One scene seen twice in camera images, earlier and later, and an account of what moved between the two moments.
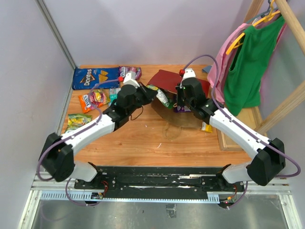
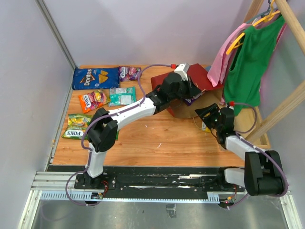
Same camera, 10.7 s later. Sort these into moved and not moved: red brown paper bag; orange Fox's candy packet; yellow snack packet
Moved: red brown paper bag
Not moved: yellow snack packet; orange Fox's candy packet
